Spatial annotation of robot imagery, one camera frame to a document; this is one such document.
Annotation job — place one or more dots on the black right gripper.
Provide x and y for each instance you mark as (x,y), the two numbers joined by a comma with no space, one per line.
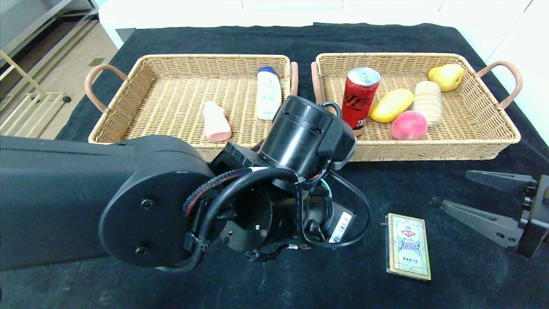
(537,212)

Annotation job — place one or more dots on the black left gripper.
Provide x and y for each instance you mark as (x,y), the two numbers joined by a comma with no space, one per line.
(342,226)

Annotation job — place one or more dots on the playing card box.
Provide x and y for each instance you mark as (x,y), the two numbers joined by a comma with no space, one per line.
(407,246)

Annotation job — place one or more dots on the red cola can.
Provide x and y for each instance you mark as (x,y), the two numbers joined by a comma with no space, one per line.
(360,98)

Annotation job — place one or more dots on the yellow mango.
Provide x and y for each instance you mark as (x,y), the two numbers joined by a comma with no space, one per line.
(392,105)

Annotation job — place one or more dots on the pink plastic bottle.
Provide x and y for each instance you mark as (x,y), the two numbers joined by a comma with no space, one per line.
(216,124)

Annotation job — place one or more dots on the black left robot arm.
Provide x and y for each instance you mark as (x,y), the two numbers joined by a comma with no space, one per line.
(64,193)

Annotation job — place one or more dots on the wicker basket holding food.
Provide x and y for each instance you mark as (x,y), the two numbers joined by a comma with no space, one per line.
(472,128)

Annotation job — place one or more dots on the wicker basket holding lotion bottle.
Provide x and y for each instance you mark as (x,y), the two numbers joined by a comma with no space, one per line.
(171,107)

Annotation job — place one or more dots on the pink peach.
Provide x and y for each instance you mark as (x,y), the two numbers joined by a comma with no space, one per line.
(407,126)

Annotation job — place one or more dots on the yellow pear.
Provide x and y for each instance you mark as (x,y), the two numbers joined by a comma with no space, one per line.
(448,77)

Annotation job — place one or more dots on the white lotion bottle blue cap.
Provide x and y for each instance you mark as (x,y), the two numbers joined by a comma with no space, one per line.
(269,96)

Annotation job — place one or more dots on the white cabinet doors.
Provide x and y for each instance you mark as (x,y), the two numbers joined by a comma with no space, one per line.
(514,43)

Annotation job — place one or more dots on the white low cabinet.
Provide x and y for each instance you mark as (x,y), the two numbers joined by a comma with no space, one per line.
(128,17)

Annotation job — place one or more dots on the grey metal shelf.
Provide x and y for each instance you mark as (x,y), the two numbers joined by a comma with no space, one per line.
(25,13)

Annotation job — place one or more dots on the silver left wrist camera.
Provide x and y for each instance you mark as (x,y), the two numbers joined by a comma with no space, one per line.
(345,164)

